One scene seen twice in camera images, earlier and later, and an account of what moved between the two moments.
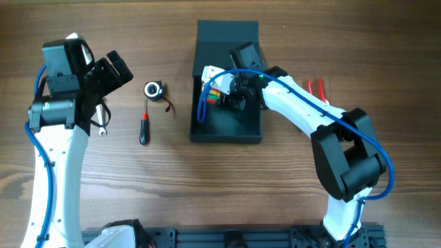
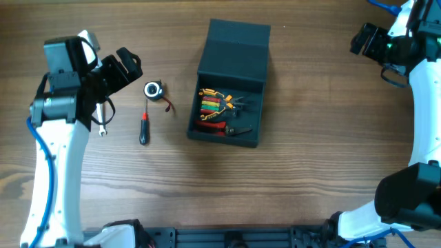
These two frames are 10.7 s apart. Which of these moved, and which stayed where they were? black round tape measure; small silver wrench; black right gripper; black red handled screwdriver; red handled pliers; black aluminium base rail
Moved: black right gripper; red handled pliers
Stayed: black aluminium base rail; small silver wrench; black red handled screwdriver; black round tape measure
